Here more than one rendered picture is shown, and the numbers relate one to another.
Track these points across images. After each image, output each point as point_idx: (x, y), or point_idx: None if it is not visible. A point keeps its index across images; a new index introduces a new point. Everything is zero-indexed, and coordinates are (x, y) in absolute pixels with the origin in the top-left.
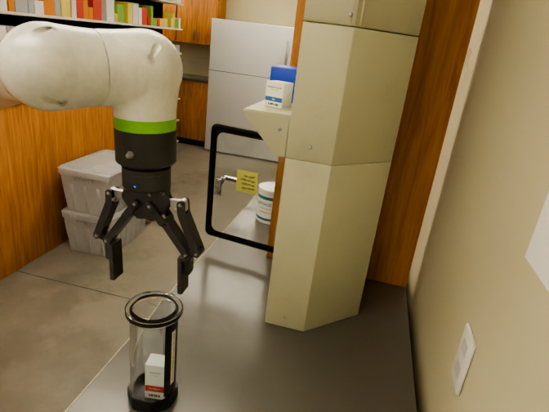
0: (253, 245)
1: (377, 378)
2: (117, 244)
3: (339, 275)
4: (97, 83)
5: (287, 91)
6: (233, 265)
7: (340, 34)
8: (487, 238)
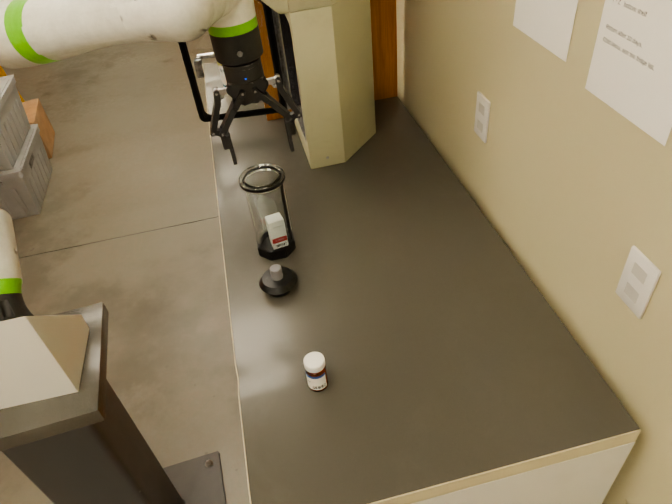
0: (255, 113)
1: (418, 168)
2: (229, 134)
3: (357, 103)
4: (221, 4)
5: None
6: (246, 139)
7: None
8: (475, 22)
